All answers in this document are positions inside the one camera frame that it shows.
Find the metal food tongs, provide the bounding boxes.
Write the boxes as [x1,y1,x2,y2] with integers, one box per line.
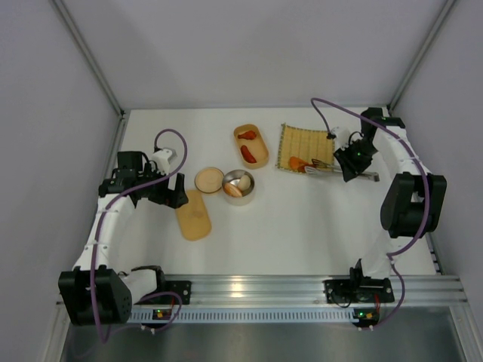
[305,158,380,182]

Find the sesame bread bun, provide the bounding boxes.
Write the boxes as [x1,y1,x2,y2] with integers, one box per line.
[223,183,243,198]

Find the white steamed bun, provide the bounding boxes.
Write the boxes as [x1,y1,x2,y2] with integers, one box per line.
[237,174,251,192]

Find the red sausage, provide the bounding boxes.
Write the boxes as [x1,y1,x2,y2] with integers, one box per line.
[240,146,257,164]

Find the red chicken drumstick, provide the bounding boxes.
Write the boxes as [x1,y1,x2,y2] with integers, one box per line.
[237,130,257,140]

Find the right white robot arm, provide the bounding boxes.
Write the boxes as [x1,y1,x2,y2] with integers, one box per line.
[334,107,447,279]

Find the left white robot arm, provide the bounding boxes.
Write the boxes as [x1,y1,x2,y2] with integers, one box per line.
[58,147,188,326]

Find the orange oval box lid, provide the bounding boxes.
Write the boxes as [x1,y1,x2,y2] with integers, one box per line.
[176,189,212,241]

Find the orange oval lunch box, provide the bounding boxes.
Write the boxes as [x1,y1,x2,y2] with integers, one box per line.
[233,124,269,170]

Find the round wooden lid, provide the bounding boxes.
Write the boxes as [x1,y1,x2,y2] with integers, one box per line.
[195,167,224,195]

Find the round steel bowl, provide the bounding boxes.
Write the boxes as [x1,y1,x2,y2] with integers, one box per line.
[222,170,256,207]

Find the orange chicken wing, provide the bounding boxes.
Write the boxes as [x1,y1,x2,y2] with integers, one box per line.
[289,156,309,172]

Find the bamboo mat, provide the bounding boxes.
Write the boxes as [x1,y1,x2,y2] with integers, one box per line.
[275,123,334,174]

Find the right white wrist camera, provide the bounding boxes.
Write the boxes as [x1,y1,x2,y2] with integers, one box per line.
[327,126,350,152]

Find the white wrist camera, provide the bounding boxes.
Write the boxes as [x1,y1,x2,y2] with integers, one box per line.
[327,126,350,152]
[152,148,177,176]

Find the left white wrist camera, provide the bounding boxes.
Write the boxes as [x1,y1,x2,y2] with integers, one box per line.
[152,148,177,176]

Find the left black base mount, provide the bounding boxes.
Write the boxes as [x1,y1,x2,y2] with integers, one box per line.
[160,280,192,305]

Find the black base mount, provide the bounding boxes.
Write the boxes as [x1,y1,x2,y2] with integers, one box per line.
[324,278,395,305]
[160,280,192,305]

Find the perforated cable tray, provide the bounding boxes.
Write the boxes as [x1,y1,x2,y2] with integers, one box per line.
[128,306,377,325]

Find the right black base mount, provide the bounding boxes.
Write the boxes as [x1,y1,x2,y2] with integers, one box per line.
[324,278,395,305]

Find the aluminium rail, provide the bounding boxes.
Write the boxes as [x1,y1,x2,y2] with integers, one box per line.
[56,274,467,306]

